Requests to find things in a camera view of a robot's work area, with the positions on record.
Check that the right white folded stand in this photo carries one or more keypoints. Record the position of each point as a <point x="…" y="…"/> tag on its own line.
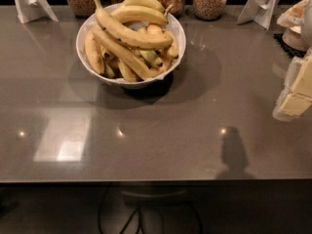
<point x="259" y="11"/>

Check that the rightmost glass grain jar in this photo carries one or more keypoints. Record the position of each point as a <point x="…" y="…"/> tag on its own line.
<point x="208" y="9"/>

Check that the bottom centre yellow banana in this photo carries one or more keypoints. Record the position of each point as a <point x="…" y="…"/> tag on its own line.
<point x="126" y="72"/>

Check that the white ceramic bowl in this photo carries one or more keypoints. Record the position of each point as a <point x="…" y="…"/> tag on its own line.
<point x="112" y="74"/>

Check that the white folded stand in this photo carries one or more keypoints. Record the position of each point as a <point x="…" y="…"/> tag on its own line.
<point x="259" y="11"/>
<point x="30" y="10"/>

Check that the left yellow banana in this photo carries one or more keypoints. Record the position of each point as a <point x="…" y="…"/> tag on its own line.
<point x="93" y="53"/>

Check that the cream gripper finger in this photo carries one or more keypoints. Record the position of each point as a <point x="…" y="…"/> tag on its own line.
<point x="290" y="105"/>

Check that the spotted middle yellow banana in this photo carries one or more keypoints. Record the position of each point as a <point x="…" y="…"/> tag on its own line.
<point x="151" y="57"/>

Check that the upper curved yellow banana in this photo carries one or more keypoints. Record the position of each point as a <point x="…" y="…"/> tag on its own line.
<point x="139" y="13"/>

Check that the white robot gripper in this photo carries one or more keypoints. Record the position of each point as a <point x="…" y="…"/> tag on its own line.
<point x="307" y="24"/>

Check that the right small yellow banana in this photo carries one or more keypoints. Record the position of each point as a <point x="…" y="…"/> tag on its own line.
<point x="172" y="51"/>

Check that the rear topmost yellow banana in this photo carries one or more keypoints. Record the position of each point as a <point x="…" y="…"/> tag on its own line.
<point x="153" y="4"/>

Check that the black mesh mat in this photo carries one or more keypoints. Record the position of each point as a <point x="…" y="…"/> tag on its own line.
<point x="290" y="51"/>

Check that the left white folded stand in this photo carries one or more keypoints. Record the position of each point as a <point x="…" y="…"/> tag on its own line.
<point x="30" y="10"/>

